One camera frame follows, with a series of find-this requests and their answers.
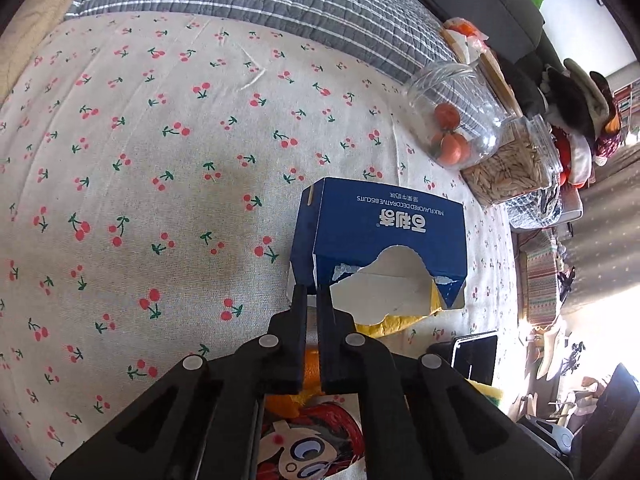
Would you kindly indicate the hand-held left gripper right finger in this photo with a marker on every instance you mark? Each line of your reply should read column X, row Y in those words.
column 325, row 320

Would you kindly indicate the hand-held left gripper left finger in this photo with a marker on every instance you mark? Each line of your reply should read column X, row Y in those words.
column 299, row 320

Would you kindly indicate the blue biscuit box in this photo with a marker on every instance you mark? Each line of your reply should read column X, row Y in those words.
column 380, row 230

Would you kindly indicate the cartoon print bag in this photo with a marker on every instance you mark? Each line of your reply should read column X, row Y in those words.
column 310, row 450

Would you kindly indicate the yellow wrapper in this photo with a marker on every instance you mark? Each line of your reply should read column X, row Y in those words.
column 385, row 325

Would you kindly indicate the black plastic tray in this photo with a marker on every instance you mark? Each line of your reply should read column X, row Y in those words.
column 470, row 360

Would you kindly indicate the yellow green sponge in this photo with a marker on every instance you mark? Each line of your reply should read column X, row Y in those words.
column 492, row 392

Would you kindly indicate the cherry print tablecloth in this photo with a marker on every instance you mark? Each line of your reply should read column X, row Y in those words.
column 150, row 185

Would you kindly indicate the tangerine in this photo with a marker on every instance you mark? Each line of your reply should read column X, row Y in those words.
column 436, row 140
column 446, row 115
column 454, row 150

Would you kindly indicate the striped woven cloth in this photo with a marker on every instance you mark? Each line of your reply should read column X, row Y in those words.
column 542, row 280

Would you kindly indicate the grey patterned scarf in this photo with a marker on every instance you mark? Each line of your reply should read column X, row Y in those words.
column 535, row 207

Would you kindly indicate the clear plastic snack jar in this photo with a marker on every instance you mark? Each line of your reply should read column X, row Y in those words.
column 510, row 165

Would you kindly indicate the clear jar with tomatoes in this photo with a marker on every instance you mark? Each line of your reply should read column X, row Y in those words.
column 470, row 95

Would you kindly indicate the grey dotted fabric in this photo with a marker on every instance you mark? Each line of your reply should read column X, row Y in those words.
column 600, row 240

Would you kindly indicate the orange garment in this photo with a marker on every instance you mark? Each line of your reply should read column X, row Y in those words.
column 562, row 152

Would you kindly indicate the white cloth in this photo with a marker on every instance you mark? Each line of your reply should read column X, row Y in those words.
column 582, row 160

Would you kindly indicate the dark furniture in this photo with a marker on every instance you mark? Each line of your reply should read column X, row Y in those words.
column 610, row 425

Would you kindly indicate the grey striped pillow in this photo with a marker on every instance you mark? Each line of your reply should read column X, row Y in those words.
column 300, row 5

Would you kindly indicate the orange white plastic bag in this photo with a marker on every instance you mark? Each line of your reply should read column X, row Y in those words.
column 465, row 35

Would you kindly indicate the dark red floral cloth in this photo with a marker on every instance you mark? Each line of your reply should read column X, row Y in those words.
column 609, row 135

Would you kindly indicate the dark grey sofa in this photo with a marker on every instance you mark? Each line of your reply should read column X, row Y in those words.
column 475, row 0

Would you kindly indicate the bookshelf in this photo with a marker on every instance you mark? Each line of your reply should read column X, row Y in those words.
column 627, row 96

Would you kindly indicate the beige fleece garment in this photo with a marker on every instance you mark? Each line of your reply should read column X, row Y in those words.
column 30, row 55

